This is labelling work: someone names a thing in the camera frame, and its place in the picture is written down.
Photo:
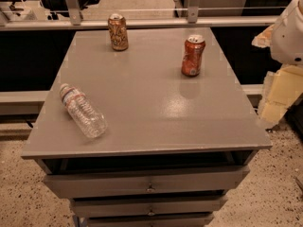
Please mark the grey drawer cabinet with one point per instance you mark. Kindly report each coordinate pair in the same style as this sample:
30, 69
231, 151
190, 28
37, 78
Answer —
157, 118

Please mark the grey drawer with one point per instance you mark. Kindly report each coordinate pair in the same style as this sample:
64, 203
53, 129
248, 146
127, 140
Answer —
150, 206
146, 182
182, 220

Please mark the bottom grey drawer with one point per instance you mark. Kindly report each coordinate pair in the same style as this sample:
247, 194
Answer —
182, 220

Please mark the top grey drawer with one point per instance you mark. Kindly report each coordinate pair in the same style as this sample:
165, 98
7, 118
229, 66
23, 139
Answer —
146, 182

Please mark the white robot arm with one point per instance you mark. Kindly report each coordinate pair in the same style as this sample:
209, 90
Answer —
287, 37

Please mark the middle grey drawer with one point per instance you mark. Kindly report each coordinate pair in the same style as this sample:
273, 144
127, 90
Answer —
150, 206

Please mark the gold patterned drink can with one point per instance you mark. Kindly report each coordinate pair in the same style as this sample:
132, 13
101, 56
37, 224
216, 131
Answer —
118, 32

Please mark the orange soda can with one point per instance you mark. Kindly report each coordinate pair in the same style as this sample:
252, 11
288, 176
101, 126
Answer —
192, 60

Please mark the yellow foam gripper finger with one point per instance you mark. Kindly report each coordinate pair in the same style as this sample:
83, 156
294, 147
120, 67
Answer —
280, 91
264, 38

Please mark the clear plastic water bottle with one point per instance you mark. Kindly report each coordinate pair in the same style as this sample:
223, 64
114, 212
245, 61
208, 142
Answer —
90, 121

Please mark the grey metal rail frame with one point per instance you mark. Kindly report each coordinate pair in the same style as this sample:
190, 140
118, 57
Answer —
159, 13

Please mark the grey lower side rail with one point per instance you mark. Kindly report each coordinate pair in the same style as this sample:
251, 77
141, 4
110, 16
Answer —
22, 102

